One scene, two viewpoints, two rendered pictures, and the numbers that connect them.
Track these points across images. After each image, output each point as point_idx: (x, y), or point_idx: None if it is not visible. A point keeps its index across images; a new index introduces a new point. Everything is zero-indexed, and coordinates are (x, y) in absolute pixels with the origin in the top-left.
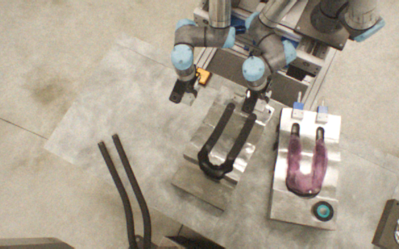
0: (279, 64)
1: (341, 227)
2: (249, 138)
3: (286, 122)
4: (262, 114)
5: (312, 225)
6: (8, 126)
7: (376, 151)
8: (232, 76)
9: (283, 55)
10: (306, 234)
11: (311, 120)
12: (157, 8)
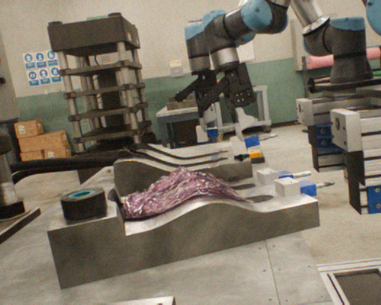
0: (233, 14)
1: (71, 303)
2: (190, 167)
3: (246, 181)
4: (231, 160)
5: (54, 213)
6: None
7: (313, 283)
8: (358, 299)
9: (243, 4)
10: (49, 272)
11: (273, 189)
12: (374, 247)
